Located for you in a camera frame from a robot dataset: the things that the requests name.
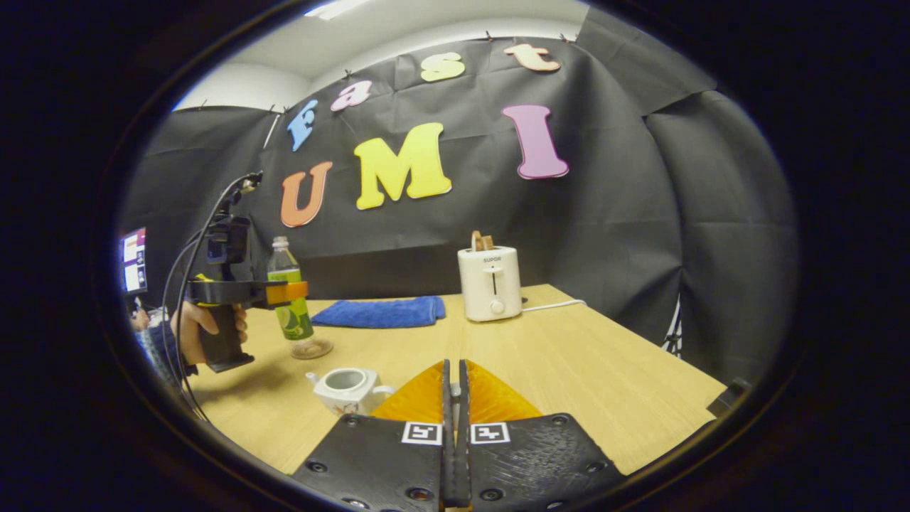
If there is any green label water bottle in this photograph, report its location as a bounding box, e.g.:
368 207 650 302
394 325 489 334
267 237 315 342

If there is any white toaster cable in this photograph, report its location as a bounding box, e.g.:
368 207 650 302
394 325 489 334
521 299 587 314

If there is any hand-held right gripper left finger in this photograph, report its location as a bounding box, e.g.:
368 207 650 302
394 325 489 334
291 359 456 512

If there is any white teacup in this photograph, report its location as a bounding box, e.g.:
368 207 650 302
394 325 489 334
306 367 395 417

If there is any blue towel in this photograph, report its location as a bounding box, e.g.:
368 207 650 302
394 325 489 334
311 296 446 329

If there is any row of cloth clips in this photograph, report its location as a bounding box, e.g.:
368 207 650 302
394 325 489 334
199 30 573 114

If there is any white metal stand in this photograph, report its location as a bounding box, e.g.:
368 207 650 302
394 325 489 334
663 293 685 356

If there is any round wooden coaster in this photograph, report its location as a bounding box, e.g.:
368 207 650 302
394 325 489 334
291 338 334 360

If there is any black backdrop cloth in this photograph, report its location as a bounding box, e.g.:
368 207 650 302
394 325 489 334
117 7 801 388

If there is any computer monitor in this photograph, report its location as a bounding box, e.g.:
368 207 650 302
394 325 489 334
117 228 149 296

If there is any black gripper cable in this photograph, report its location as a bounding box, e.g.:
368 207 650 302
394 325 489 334
160 171 264 424

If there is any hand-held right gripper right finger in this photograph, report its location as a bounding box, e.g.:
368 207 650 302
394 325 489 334
458 359 626 512

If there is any white toaster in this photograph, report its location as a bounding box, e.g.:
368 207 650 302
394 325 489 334
457 245 523 323

